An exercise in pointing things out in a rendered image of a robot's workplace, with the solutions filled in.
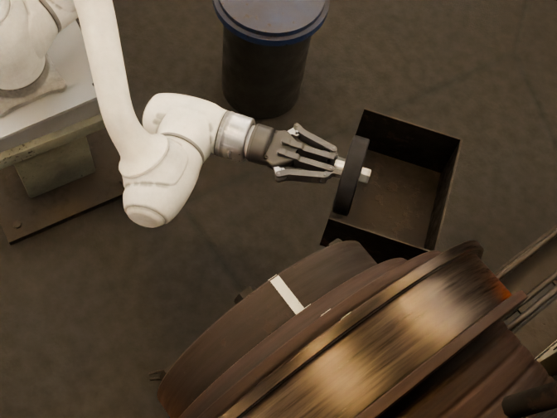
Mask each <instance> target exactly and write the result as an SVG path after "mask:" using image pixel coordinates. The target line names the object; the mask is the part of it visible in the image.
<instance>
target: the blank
mask: <svg viewBox="0 0 557 418"><path fill-rule="evenodd" d="M369 143H370V140H369V139H367V138H363V137H361V136H357V135H354V136H353V138H352V141H351V145H350V147H349V150H348V153H347V156H346V161H345V164H344V167H343V169H342V173H341V178H340V181H339V184H338V188H337V193H336V196H335V199H334V202H333V206H332V212H334V213H337V214H340V215H343V216H348V215H349V212H350V209H351V204H352V201H353V198H354V196H355V192H356V187H357V183H358V181H359V177H360V175H361V170H362V167H363V163H364V161H365V157H366V152H367V149H368V146H369Z"/></svg>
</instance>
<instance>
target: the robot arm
mask: <svg viewBox="0 0 557 418"><path fill-rule="evenodd" d="M77 17H78V18H79V21H80V27H81V31H82V35H83V38H84V42H85V49H86V52H87V56H88V60H89V63H90V70H91V74H92V78H93V82H94V88H95V92H96V95H97V99H98V103H99V108H100V112H101V114H102V118H103V121H104V124H105V127H106V129H107V131H108V133H109V136H110V138H111V139H112V141H113V143H114V146H115V147H116V149H117V150H118V152H119V155H120V158H121V159H120V161H119V171H120V172H121V174H122V177H123V181H124V188H125V189H124V193H123V204H124V211H125V212H126V214H127V215H128V217H129V218H130V219H131V220H132V221H133V222H135V223H137V224H139V225H140V226H146V227H152V228H154V227H158V226H162V225H164V224H167V223H168V222H169V221H171V220H172V219H173V218H174V217H175V216H176V215H177V214H178V213H179V211H180V210H181V209H182V208H183V206H184V205H185V203H186V201H187V199H188V198H189V196H190V195H191V192H192V190H193V188H194V186H195V185H196V181H197V179H198V177H199V173H200V170H201V167H202V165H203V163H204V162H205V161H206V160H207V159H208V158H209V157H210V155H211V154H213V155H217V156H218V157H221V158H228V159H230V160H234V161H236V162H239V163H242V162H243V161H244V160H245V158H246V159H247V160H248V161H249V162H252V163H257V164H260V165H266V166H268V167H269V168H270V169H272V170H274V174H275V181H276V182H285V181H294V182H313V183H322V184H324V183H326V182H327V180H328V179H331V178H332V177H336V178H341V173H342V169H343V167H344V164H345V161H346V159H345V158H341V157H339V156H338V153H337V147H336V146H335V145H333V144H331V143H329V142H327V141H325V140H323V139H321V138H319V137H318V136H316V135H314V134H311V133H309V132H308V131H307V130H305V129H304V128H303V127H302V126H301V125H300V124H298V123H296V124H294V126H293V128H291V129H290V130H289V131H286V130H281V131H279V130H276V129H274V128H272V127H269V126H266V125H262V124H256V125H255V120H254V119H253V118H250V117H248V116H244V115H242V114H237V113H235V112H232V111H228V110H226V109H222V108H221V107H220V106H218V105H217V104H214V103H211V102H210V101H207V100H203V99H200V98H197V97H193V96H190V95H181V94H174V93H161V94H156V95H154V96H153V97H152V98H151V99H150V100H149V102H148V104H147V106H146V108H145V110H144V112H143V126H142V125H141V124H140V123H139V121H138V119H137V117H136V115H135V113H134V110H133V106H132V102H131V99H130V94H129V89H128V81H127V76H126V71H125V67H124V58H123V53H122V48H121V44H120V39H119V30H118V25H117V21H116V16H115V11H114V5H113V1H112V0H0V118H2V117H5V116H6V115H8V114H9V113H10V112H12V111H13V110H15V109H18V108H20V107H22V106H24V105H27V104H30V103H31V102H33V101H36V100H39V99H41V98H43V97H45V96H48V95H51V94H54V93H60V92H63V91H64V90H65V89H66V87H67V84H66V82H65V80H64V79H63V78H62V77H61V76H60V75H59V74H58V72H57V71H56V68H55V67H54V65H53V63H52V61H51V59H50V57H49V56H48V54H47V51H48V49H49V47H50V46H51V43H52V42H53V41H54V39H55V38H56V35H57V34H58V33H59V32H61V31H62V30H63V29H64V28H65V27H67V26H68V25H70V24H71V23H72V22H73V21H74V20H75V19H76V18H77ZM294 138H295V139H299V140H301V141H302V142H304V143H306V144H307V145H309V146H311V147H308V146H306V145H304V144H303V143H299V142H297V141H296V140H295V139H294ZM333 166H334V167H333ZM286 167H292V168H301V169H304V170H297V169H284V168H286Z"/></svg>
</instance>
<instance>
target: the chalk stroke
mask: <svg viewBox="0 0 557 418"><path fill-rule="evenodd" d="M270 282H271V283H272V284H273V286H274V287H275V289H276V290H277V291H278V292H279V293H280V294H281V296H282V297H283V299H284V300H285V301H286V302H287V304H288V305H289V307H290V308H291V309H292V310H293V311H294V313H295V314H298V313H299V312H301V311H302V310H304V309H305V308H304V307H303V306H302V305H301V304H300V302H299V301H298V300H297V298H296V297H295V296H294V294H293V293H292V292H291V290H290V289H289V288H288V286H287V285H286V284H285V283H284V282H283V281H282V279H281V278H280V277H279V275H278V276H277V277H275V278H274V279H272V280H270Z"/></svg>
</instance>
